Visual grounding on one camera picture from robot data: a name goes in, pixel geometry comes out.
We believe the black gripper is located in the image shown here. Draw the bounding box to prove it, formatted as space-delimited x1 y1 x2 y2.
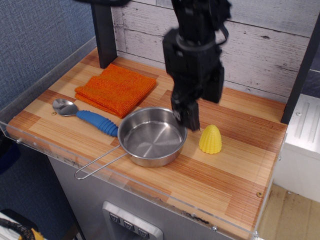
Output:
162 29 225 131

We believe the yellow ridged toy lemon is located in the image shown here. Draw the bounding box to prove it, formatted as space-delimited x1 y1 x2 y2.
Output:
198 124 222 155

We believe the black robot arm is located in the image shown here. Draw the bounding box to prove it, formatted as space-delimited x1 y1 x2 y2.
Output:
162 0 231 131

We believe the stainless steel pot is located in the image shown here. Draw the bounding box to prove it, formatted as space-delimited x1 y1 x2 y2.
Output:
74 106 188 180

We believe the folded orange cloth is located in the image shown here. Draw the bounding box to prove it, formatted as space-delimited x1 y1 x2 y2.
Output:
74 64 157 119

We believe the white grooved side unit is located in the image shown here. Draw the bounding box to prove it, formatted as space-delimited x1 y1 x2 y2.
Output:
273 94 320 202

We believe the clear acrylic table guard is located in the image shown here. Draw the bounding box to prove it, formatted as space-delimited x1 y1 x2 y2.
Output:
0 38 286 240

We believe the grey button control panel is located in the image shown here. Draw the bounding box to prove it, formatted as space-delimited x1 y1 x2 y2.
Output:
102 201 164 240

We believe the yellow object bottom left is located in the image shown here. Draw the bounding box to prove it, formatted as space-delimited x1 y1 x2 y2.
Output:
21 228 45 240

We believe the dark right vertical post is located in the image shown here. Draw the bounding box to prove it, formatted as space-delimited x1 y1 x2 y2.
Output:
280 15 320 125

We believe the dark vertical post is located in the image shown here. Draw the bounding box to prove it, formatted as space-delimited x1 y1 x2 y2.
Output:
91 3 118 69
280 15 320 125

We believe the dark left vertical post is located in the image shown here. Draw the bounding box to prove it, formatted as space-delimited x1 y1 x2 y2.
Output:
91 3 118 69

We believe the blue handled metal spoon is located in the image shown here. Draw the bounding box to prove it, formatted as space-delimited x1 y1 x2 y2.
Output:
52 98 119 137

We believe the black braided hose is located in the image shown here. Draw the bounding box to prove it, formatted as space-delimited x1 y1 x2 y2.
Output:
0 217 35 240

